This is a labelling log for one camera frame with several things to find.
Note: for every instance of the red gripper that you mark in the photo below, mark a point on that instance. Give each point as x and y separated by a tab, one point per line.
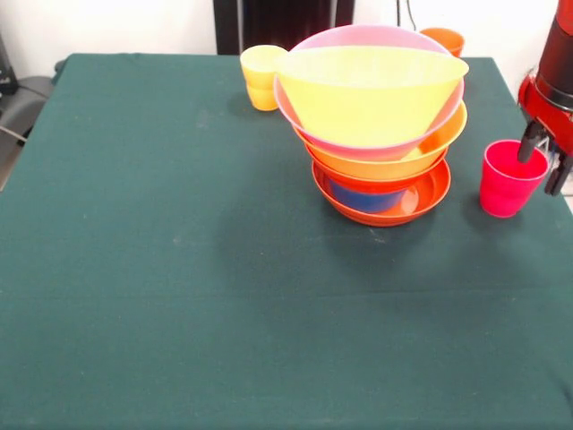
553	123

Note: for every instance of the crimson plastic cup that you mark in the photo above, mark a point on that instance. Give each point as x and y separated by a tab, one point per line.
501	192

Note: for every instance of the light blue translucent bowl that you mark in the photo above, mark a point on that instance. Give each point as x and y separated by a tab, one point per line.
367	201

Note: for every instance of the large orange plastic bowl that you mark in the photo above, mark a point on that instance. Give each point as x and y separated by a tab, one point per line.
358	166
367	98

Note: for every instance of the red plastic bowl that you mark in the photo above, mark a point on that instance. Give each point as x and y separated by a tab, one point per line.
430	197
358	183

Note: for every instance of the large pink plastic bowl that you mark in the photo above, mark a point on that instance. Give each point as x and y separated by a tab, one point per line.
358	38

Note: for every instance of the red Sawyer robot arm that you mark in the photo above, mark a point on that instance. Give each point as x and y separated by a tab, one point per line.
557	58

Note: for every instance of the orange plastic cup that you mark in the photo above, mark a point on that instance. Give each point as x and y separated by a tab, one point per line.
447	38

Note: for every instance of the yellow plastic cup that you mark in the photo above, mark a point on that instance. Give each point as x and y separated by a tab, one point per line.
257	76

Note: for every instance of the dark green tablecloth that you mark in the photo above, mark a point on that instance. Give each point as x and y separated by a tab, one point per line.
224	313

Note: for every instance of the black chair base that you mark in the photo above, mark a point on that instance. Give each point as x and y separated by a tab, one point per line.
27	98

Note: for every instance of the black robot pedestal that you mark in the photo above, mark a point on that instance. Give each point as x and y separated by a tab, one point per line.
277	22

